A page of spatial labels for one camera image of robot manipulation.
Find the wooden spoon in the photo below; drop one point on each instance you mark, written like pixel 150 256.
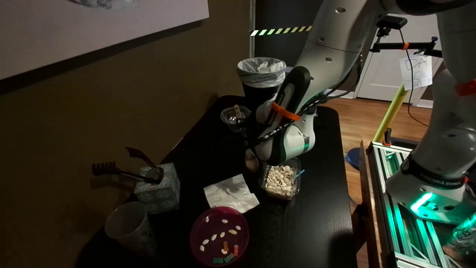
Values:
pixel 251 161

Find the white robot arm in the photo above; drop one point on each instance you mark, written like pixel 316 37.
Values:
pixel 431 182

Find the clear round plastic bowl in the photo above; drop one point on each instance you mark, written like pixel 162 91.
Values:
pixel 235 116

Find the red plate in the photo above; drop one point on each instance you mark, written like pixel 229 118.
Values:
pixel 218 237

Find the white paper napkin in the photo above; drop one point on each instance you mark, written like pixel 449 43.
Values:
pixel 230 192

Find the bin with white liner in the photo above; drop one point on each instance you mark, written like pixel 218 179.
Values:
pixel 260 78

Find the clear container of seeds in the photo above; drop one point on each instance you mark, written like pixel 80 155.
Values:
pixel 279 182

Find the black utensils in holder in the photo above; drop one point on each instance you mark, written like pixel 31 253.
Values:
pixel 139 167

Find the patterned utensil holder box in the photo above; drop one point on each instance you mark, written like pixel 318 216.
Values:
pixel 163 197

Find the yellow black striped bar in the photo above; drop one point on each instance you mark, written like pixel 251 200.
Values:
pixel 279 30

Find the white paper cup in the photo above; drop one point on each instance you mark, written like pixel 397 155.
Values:
pixel 127 225

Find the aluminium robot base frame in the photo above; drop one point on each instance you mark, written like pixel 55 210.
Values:
pixel 407 235

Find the white wall board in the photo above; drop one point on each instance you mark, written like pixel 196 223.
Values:
pixel 35 33

